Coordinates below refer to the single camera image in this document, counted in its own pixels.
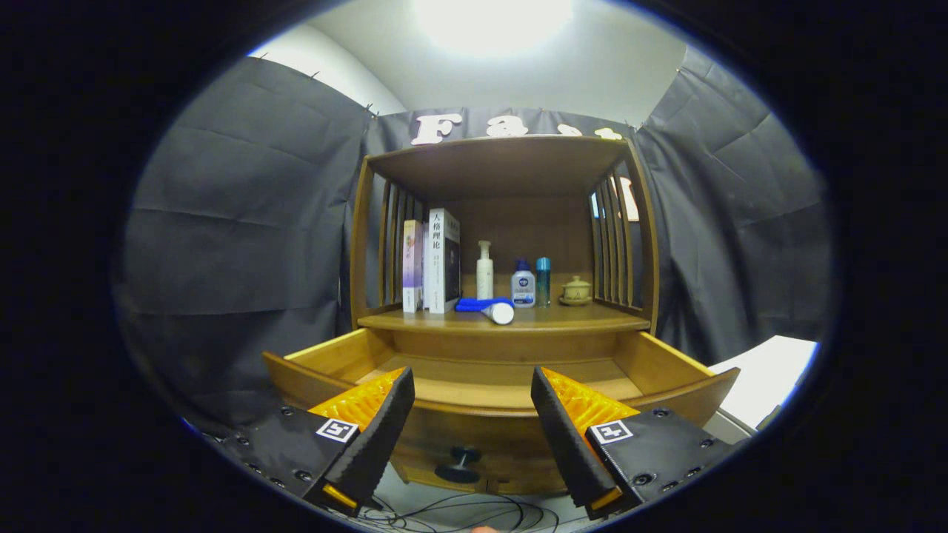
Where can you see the blue folded cloth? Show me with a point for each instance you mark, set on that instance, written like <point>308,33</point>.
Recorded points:
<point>470,304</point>

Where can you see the teal bottle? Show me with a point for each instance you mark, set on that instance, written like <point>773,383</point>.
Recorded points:
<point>543,281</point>

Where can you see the black backdrop cloth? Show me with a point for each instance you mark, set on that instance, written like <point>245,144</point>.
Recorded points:
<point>237,222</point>

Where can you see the ceramic lidded teacup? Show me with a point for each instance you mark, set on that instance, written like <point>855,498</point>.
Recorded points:
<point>576,291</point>

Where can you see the white bottle blue cap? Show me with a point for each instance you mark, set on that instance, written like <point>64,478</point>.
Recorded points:
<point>523,289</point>

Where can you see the purple book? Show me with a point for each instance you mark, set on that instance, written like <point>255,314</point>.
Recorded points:
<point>412,266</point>

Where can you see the wooden drawer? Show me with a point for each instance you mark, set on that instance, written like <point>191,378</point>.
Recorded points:
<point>481,437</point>

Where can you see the wooden cabinet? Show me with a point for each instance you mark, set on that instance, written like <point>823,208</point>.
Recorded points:
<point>518,229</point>

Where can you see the white table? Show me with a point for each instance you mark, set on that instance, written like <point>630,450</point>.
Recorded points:
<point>770,377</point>

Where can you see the white tube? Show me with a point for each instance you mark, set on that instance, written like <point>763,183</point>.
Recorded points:
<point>501,313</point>

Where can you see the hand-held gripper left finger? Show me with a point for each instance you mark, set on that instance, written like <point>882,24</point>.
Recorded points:
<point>381,437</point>

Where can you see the wooden countertop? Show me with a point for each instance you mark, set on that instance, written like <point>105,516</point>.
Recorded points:
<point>563,317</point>

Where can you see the white pump bottle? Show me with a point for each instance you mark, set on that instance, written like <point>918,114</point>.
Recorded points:
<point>485,277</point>

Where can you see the white book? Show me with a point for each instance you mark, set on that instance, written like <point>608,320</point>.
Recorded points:
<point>437,259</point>

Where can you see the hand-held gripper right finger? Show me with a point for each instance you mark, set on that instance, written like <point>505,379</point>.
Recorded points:
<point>569,444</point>

